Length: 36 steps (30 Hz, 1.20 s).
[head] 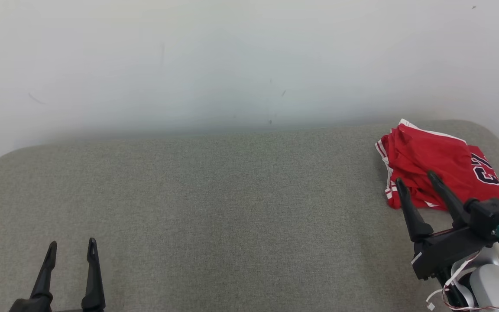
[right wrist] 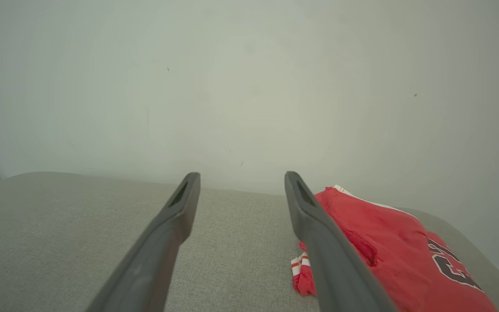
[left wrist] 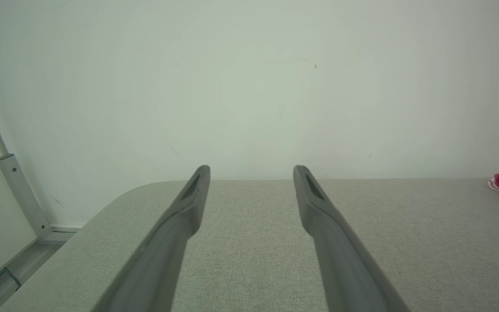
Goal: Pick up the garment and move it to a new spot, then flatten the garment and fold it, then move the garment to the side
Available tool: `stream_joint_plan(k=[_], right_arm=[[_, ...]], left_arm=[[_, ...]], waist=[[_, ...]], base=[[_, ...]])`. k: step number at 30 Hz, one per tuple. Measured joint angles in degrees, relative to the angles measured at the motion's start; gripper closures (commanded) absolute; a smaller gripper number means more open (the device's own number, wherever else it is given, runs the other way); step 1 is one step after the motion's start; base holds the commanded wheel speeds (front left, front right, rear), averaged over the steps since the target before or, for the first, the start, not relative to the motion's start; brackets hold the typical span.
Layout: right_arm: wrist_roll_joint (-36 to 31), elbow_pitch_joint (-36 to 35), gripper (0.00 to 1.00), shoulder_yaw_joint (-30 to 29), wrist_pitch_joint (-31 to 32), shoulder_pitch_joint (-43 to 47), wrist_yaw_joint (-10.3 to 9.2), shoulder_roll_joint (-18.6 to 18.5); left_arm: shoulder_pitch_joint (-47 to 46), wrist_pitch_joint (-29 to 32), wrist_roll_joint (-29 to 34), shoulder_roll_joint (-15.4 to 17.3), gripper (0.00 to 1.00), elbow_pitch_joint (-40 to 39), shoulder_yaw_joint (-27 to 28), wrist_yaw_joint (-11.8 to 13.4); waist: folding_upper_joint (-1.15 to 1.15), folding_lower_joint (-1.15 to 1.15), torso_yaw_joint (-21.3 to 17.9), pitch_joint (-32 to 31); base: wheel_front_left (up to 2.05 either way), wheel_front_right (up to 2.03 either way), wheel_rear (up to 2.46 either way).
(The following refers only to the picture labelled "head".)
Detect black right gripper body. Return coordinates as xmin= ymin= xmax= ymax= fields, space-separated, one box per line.
xmin=411 ymin=227 xmax=499 ymax=282

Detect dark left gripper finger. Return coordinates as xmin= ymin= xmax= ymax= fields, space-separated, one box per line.
xmin=81 ymin=237 xmax=106 ymax=312
xmin=10 ymin=241 xmax=58 ymax=312

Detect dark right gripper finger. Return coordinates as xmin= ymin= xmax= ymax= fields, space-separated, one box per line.
xmin=395 ymin=177 xmax=434 ymax=243
xmin=427 ymin=170 xmax=471 ymax=229

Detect red white-striped shorts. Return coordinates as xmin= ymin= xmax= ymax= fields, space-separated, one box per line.
xmin=375 ymin=118 xmax=471 ymax=211

